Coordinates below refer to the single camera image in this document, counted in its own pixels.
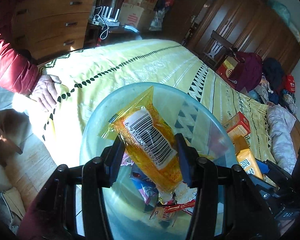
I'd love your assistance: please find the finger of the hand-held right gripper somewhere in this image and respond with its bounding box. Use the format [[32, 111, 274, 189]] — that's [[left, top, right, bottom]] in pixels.
[[255, 159, 295, 188]]

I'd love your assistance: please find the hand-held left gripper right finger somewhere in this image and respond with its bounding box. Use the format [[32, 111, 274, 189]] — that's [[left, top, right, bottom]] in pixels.
[[174, 133, 282, 240]]

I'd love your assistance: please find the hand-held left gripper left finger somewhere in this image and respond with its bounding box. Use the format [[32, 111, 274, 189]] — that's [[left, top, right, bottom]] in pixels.
[[17, 137, 127, 240]]

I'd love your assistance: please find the yellow biscuit packet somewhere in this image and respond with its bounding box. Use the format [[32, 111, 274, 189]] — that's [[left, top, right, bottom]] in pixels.
[[234, 135, 264, 180]]

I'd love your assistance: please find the pile of mixed snack packets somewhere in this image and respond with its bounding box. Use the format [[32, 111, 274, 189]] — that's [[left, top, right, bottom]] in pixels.
[[120, 152, 198, 222]]

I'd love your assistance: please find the yellow snack packet white label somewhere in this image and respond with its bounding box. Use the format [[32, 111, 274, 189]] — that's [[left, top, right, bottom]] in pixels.
[[98, 85, 184, 194]]

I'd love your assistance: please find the translucent pale blue bowl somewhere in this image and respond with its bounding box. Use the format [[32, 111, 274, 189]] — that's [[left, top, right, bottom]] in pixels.
[[79, 82, 237, 240]]

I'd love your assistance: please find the pale floral quilt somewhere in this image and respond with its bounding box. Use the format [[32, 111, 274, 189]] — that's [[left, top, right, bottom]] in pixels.
[[266, 104, 299, 173]]

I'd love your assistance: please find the orange red carton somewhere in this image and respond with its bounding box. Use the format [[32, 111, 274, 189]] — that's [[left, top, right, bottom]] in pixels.
[[222, 111, 252, 140]]

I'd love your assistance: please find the wooden headboard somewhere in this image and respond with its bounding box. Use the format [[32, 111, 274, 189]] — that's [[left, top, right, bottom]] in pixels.
[[290, 117, 300, 153]]

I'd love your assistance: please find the pile of mixed clothes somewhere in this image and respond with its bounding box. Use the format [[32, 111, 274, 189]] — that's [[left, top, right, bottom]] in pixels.
[[249, 75, 298, 113]]

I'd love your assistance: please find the red shopping bag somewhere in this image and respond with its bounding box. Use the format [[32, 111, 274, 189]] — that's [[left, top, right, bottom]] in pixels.
[[285, 74, 297, 94]]

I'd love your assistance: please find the dark navy garment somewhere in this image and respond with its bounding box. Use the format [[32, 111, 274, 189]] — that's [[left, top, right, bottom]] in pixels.
[[262, 57, 285, 90]]

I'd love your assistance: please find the maroon garment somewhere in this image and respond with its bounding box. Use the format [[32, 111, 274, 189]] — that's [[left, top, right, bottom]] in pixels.
[[231, 51, 264, 92]]

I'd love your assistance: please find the red gold gift box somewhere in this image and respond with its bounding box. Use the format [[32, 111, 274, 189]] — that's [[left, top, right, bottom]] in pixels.
[[216, 56, 243, 85]]

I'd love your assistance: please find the person's dark red clothing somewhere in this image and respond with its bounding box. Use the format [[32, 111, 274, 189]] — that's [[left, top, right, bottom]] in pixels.
[[16, 200, 53, 240]]

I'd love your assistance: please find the wooden stool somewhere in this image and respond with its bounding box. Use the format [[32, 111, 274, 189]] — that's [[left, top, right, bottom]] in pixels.
[[0, 120, 23, 168]]

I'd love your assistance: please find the carved back wooden chair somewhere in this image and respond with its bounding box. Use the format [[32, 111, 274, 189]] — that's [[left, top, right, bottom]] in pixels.
[[200, 30, 238, 70]]

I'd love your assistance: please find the pale cloth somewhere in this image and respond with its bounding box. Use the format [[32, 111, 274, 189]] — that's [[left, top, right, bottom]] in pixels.
[[0, 187, 25, 233]]

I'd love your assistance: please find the low dark wooden table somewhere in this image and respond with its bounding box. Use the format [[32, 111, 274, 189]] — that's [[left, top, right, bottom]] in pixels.
[[86, 21, 145, 48]]

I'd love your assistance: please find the brown wooden wardrobe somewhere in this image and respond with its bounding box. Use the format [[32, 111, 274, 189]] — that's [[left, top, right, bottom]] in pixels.
[[162, 0, 300, 74]]

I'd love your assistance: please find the printed plastic bag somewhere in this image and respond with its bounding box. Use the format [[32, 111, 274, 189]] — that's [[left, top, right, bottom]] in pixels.
[[149, 11, 165, 30]]

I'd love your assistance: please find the white router with antennas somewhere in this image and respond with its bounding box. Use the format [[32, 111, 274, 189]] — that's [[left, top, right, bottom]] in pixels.
[[100, 6, 120, 27]]

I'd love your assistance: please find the teal plastic bag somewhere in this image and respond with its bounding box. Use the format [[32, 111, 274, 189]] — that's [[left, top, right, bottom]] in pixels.
[[267, 0, 290, 28]]

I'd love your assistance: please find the wooden dresser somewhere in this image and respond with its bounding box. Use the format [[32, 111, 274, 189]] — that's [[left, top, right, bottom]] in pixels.
[[11, 0, 98, 64]]

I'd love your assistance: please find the black garment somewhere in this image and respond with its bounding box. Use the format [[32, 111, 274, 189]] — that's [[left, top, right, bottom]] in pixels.
[[156, 0, 168, 13]]

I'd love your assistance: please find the white power strip with cables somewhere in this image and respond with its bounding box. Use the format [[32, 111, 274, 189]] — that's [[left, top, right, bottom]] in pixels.
[[91, 15, 110, 39]]

